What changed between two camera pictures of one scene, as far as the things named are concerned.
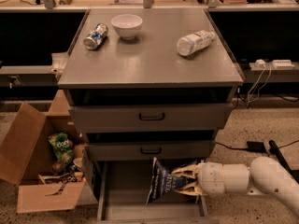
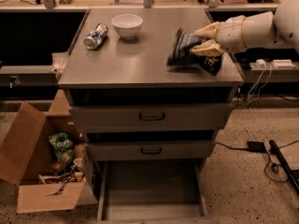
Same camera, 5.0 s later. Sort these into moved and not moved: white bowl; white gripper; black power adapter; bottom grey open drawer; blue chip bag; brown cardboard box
Moved: blue chip bag; white gripper
Not moved: white bowl; bottom grey open drawer; brown cardboard box; black power adapter
